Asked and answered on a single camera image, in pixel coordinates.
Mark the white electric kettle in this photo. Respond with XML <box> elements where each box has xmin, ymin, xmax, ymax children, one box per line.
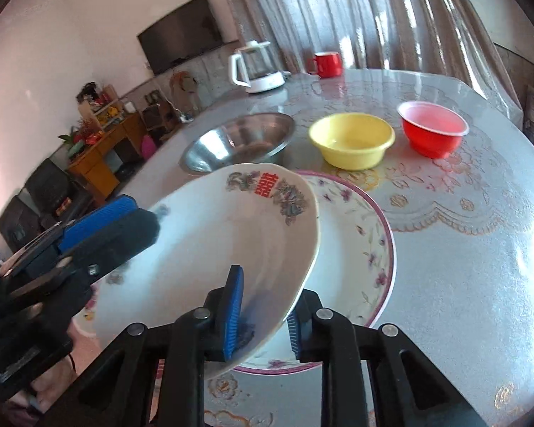
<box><xmin>229</xmin><ymin>41</ymin><xmax>287</xmax><ymax>94</ymax></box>

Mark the floral printed tablecloth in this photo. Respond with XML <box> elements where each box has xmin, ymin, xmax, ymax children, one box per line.
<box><xmin>116</xmin><ymin>69</ymin><xmax>534</xmax><ymax>427</ymax></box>

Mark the red plastic bowl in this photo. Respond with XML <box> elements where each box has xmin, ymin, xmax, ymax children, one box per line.
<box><xmin>397</xmin><ymin>100</ymin><xmax>470</xmax><ymax>159</ymax></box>

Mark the green potted plant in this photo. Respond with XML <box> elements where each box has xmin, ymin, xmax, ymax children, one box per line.
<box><xmin>59</xmin><ymin>127</ymin><xmax>90</xmax><ymax>157</ymax></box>

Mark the white plate with red print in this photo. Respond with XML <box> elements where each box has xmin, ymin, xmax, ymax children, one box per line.
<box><xmin>91</xmin><ymin>163</ymin><xmax>321</xmax><ymax>381</ymax></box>

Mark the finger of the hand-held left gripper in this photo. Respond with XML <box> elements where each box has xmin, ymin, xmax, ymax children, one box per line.
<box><xmin>0</xmin><ymin>195</ymin><xmax>140</xmax><ymax>277</ymax></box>
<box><xmin>4</xmin><ymin>210</ymin><xmax>161</xmax><ymax>316</ymax></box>

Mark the black television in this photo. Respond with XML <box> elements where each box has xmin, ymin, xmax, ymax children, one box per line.
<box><xmin>136</xmin><ymin>0</ymin><xmax>224</xmax><ymax>76</ymax></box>

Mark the purple-rimmed floral plate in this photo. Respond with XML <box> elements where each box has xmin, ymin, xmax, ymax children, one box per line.
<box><xmin>78</xmin><ymin>170</ymin><xmax>398</xmax><ymax>373</ymax></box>

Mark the wooden shelf with ornaments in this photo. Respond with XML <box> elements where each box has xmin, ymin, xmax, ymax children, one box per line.
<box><xmin>75</xmin><ymin>82</ymin><xmax>125</xmax><ymax>130</ymax></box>

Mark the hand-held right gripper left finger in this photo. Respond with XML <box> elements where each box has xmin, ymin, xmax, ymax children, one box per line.
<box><xmin>36</xmin><ymin>264</ymin><xmax>256</xmax><ymax>427</ymax></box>

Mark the grey curtain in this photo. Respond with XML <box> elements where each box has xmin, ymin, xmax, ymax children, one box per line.
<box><xmin>211</xmin><ymin>0</ymin><xmax>523</xmax><ymax>112</ymax></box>

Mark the yellow plastic bowl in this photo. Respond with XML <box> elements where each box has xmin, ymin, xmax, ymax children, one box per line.
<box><xmin>308</xmin><ymin>112</ymin><xmax>396</xmax><ymax>170</ymax></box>

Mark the black armchair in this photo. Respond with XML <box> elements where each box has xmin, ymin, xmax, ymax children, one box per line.
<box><xmin>24</xmin><ymin>158</ymin><xmax>94</xmax><ymax>221</ymax></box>
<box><xmin>0</xmin><ymin>196</ymin><xmax>58</xmax><ymax>254</ymax></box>

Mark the wooden desk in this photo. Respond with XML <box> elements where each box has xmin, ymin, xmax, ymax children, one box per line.
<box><xmin>67</xmin><ymin>111</ymin><xmax>147</xmax><ymax>203</ymax></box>

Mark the red mug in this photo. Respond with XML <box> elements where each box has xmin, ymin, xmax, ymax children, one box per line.
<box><xmin>305</xmin><ymin>52</ymin><xmax>342</xmax><ymax>78</ymax></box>

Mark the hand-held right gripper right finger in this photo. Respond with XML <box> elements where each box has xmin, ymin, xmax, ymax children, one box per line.
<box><xmin>286</xmin><ymin>289</ymin><xmax>488</xmax><ymax>427</ymax></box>

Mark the wooden chair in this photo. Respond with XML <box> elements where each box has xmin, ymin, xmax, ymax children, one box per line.
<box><xmin>169</xmin><ymin>71</ymin><xmax>202</xmax><ymax>113</ymax></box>

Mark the stainless steel bowl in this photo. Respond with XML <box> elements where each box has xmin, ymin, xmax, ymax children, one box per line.
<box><xmin>179</xmin><ymin>112</ymin><xmax>295</xmax><ymax>176</ymax></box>

